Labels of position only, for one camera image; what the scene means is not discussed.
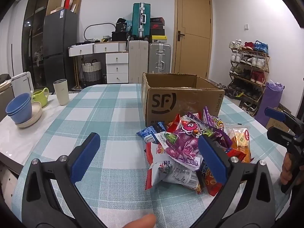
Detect green mug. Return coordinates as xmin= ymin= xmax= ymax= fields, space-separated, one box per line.
xmin=32 ymin=87 xmax=49 ymax=108

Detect black bag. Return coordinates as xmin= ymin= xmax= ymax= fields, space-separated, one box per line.
xmin=112 ymin=31 xmax=129 ymax=41

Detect long cardboard carton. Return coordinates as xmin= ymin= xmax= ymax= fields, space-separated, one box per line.
xmin=71 ymin=0 xmax=82 ymax=15

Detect dark glass cabinet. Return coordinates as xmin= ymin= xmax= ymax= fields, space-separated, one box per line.
xmin=21 ymin=0 xmax=65 ymax=88

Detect person's right hand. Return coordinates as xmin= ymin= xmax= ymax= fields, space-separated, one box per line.
xmin=280 ymin=152 xmax=294 ymax=185

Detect blue snack packet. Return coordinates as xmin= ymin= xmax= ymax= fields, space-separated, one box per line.
xmin=136 ymin=122 xmax=167 ymax=143

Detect large purple snack packet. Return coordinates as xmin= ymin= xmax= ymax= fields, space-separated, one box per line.
xmin=165 ymin=123 xmax=232 ymax=171

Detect clear orange bread packet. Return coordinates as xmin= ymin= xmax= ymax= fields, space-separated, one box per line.
xmin=224 ymin=125 xmax=252 ymax=163

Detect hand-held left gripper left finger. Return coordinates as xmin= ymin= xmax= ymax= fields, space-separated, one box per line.
xmin=21 ymin=132 xmax=107 ymax=228

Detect beige suitcase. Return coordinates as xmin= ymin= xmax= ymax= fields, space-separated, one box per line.
xmin=128 ymin=40 xmax=150 ymax=84

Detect cream shallow bowl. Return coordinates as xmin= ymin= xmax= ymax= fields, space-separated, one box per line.
xmin=15 ymin=101 xmax=43 ymax=128

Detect stack of blue bowls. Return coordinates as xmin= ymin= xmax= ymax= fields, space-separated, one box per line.
xmin=5 ymin=93 xmax=32 ymax=124

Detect purple rolled mat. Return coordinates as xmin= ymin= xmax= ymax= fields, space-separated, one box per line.
xmin=255 ymin=82 xmax=285 ymax=129

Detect purple yellow-face snack packet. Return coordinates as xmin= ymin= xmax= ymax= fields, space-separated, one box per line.
xmin=203 ymin=107 xmax=233 ymax=148

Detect person's left hand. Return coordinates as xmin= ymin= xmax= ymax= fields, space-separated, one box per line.
xmin=119 ymin=214 xmax=157 ymax=228

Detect beige tumbler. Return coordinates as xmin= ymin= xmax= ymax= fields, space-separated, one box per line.
xmin=53 ymin=79 xmax=70 ymax=106

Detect small red snack packet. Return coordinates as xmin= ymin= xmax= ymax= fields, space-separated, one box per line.
xmin=167 ymin=114 xmax=188 ymax=133

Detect printed cardboard box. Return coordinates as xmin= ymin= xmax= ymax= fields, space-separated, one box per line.
xmin=265 ymin=103 xmax=292 ymax=133

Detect teal checked tablecloth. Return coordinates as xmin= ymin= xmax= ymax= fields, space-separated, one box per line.
xmin=12 ymin=83 xmax=291 ymax=228

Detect white electric kettle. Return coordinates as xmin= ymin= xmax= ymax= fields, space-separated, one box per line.
xmin=11 ymin=72 xmax=34 ymax=98

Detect wooden shoe rack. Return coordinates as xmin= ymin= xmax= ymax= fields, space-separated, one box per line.
xmin=229 ymin=47 xmax=271 ymax=114

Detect teal suitcase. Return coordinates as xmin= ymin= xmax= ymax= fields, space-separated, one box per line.
xmin=132 ymin=3 xmax=151 ymax=40

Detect white red-edged snack packet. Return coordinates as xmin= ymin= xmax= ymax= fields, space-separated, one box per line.
xmin=145 ymin=142 xmax=202 ymax=192

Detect oval mirror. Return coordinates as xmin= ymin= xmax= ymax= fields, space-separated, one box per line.
xmin=84 ymin=22 xmax=116 ymax=42

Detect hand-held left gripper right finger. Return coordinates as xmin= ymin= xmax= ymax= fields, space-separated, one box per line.
xmin=191 ymin=135 xmax=276 ymax=228

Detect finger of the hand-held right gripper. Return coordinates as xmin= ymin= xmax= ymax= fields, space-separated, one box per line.
xmin=265 ymin=108 xmax=304 ymax=136
xmin=266 ymin=126 xmax=296 ymax=149

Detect red ring-print snack packet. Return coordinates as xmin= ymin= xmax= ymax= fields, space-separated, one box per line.
xmin=202 ymin=166 xmax=224 ymax=196

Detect black white patterned rug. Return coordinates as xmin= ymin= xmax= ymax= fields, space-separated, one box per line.
xmin=55 ymin=89 xmax=83 ymax=94

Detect silver suitcase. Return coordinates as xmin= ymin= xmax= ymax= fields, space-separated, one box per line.
xmin=148 ymin=43 xmax=172 ymax=74

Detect woven laundry basket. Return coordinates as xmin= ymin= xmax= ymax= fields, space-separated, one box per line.
xmin=82 ymin=59 xmax=102 ymax=82

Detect dark grey fridge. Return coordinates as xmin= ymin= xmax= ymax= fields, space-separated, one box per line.
xmin=43 ymin=9 xmax=78 ymax=92

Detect wooden door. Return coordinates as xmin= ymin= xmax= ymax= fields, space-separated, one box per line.
xmin=174 ymin=0 xmax=212 ymax=80

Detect white drawer desk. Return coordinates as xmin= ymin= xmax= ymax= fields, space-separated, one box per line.
xmin=68 ymin=41 xmax=130 ymax=84

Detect brown cardboard box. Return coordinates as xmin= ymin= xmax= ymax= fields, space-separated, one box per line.
xmin=141 ymin=72 xmax=225 ymax=127

